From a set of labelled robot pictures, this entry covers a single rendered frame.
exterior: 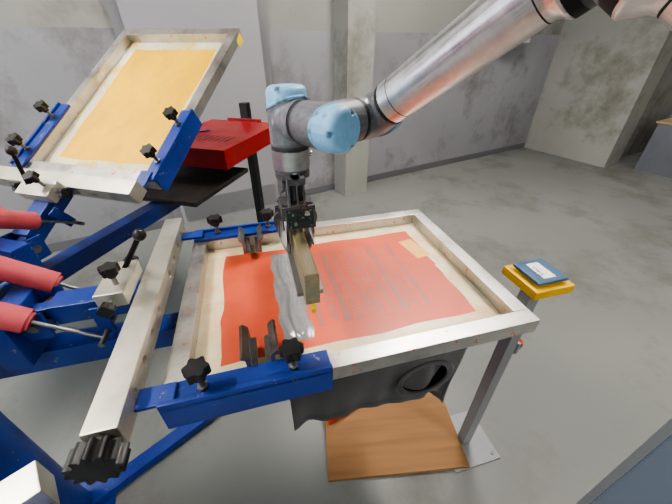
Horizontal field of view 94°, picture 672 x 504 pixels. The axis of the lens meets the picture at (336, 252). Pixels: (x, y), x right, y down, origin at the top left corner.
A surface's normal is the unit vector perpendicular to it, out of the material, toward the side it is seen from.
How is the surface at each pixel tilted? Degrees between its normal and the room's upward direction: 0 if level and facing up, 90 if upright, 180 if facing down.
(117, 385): 0
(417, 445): 0
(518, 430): 0
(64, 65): 90
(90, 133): 32
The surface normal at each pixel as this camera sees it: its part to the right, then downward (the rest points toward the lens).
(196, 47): -0.14, -0.42
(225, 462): 0.00, -0.83
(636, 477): -0.87, 0.28
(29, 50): 0.50, 0.48
